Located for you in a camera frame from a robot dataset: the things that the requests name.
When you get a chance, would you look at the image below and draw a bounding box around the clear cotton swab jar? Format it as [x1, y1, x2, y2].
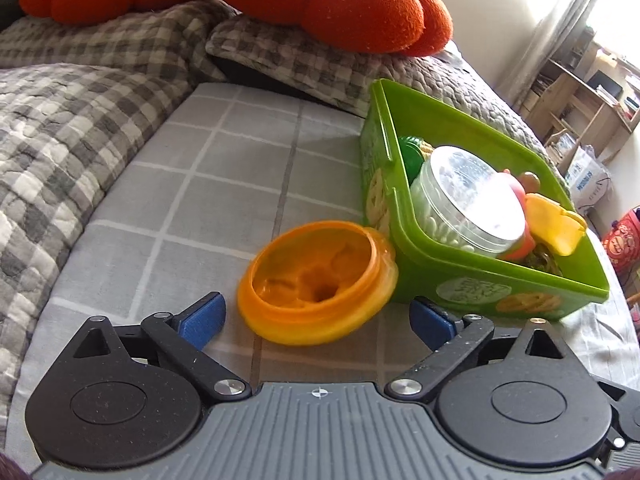
[410, 145, 522, 258]

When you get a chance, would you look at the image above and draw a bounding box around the wooden shelf unit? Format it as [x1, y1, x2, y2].
[518, 28, 639, 172]

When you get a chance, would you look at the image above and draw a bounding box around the yellow toy strainer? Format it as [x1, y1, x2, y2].
[525, 193, 587, 257]

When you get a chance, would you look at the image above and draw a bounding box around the orange toy pumpkin half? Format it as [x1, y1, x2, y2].
[236, 221, 399, 347]

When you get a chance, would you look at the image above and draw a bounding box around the brown round figure toy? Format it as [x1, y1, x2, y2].
[518, 171, 540, 194]

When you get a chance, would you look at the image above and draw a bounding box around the grey checkered quilt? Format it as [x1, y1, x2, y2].
[1, 0, 542, 452]

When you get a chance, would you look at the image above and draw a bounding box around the yellow green corn toy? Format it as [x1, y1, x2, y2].
[398, 136, 434, 183]

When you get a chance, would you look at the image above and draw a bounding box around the brown octopus toy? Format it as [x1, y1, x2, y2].
[522, 243, 563, 276]

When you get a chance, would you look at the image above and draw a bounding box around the light grey plaid sheet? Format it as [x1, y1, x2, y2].
[1, 84, 639, 472]

